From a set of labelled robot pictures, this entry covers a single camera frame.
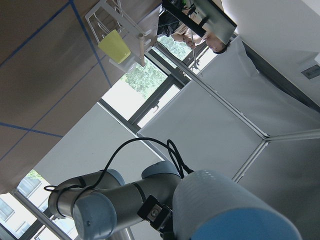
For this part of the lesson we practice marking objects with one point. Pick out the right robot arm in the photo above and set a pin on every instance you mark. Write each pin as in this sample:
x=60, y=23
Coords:
x=102, y=204

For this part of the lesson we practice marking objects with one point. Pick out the person in beige shirt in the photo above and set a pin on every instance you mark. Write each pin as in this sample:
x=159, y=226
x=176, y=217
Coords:
x=191, y=39

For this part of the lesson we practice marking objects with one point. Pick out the aluminium frame post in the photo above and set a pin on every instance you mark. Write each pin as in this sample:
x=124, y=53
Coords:
x=300, y=135

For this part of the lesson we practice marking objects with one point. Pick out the yellow plastic cup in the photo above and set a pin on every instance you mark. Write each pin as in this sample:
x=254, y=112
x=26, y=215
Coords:
x=114, y=46

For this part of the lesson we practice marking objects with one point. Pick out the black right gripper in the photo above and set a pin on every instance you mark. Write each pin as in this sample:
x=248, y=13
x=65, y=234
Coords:
x=158, y=215

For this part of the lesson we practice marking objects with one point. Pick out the black monitor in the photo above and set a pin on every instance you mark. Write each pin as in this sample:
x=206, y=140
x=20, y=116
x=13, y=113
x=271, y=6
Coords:
x=216, y=20

